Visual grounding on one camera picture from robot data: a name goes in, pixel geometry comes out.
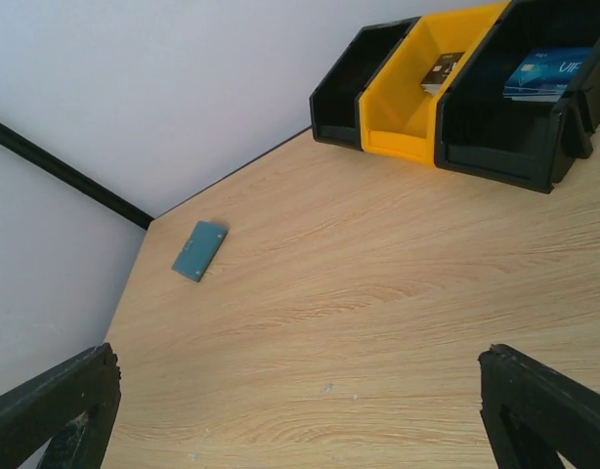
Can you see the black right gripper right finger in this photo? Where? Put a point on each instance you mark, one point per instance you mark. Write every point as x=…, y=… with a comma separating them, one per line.
x=534, y=416

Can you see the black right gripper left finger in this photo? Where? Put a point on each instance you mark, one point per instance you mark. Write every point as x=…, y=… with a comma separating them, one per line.
x=70, y=409

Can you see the teal leather card holder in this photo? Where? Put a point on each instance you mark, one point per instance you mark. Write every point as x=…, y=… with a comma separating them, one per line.
x=199, y=250

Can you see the blue VIP card stack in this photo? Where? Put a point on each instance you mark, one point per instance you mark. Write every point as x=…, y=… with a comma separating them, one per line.
x=544, y=74

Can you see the black VIP card stack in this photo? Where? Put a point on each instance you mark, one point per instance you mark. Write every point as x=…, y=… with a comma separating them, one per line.
x=441, y=69

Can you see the black bin right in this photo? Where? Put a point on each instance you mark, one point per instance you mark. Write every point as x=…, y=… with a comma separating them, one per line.
x=531, y=145

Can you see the black bin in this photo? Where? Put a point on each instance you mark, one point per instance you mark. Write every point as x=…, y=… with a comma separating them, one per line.
x=334, y=105
x=531, y=145

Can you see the yellow middle bin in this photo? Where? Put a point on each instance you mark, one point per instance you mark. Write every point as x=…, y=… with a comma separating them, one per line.
x=397, y=117

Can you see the black bin left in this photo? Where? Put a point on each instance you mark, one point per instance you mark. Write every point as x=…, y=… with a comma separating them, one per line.
x=334, y=105

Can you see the black frame post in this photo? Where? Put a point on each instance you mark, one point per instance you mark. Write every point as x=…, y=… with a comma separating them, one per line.
x=30, y=152

